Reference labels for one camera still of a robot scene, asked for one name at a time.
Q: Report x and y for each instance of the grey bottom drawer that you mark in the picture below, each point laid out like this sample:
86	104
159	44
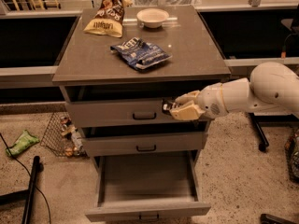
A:
147	187

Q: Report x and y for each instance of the black stand leg left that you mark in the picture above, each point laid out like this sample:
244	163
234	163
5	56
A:
26	195

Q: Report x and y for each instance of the grey three-drawer cabinet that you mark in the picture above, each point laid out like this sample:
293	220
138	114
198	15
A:
114	90

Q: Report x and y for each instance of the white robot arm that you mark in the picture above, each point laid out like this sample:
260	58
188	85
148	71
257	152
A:
271	87

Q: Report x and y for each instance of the black stand base right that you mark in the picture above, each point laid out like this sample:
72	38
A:
258	121

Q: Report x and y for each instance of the brown yellow chip bag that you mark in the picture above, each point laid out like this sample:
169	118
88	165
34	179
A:
108	19

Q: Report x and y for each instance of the grey middle drawer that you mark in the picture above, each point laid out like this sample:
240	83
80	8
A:
133	144

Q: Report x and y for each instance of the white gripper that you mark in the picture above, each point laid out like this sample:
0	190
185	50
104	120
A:
209	101

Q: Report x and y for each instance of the grey drawer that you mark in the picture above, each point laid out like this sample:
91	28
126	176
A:
147	187
133	144
119	112

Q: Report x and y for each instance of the white ceramic bowl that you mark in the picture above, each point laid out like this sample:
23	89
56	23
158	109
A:
152	17

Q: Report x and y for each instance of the black foot bottom right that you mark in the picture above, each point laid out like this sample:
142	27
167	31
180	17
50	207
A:
269	219

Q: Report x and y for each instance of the black rxbar chocolate bar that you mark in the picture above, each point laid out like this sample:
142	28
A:
168	106

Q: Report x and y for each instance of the dark basket at right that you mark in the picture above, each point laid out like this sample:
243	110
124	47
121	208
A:
292	156

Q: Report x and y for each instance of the grey top drawer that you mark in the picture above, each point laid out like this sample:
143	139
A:
119	112

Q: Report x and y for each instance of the green snack bag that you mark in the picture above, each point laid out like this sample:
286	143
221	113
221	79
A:
23	142

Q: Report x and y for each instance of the wire basket with snacks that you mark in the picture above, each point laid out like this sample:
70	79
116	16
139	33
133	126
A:
62	137

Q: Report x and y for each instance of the blue chip bag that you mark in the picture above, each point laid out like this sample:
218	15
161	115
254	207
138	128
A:
140	54

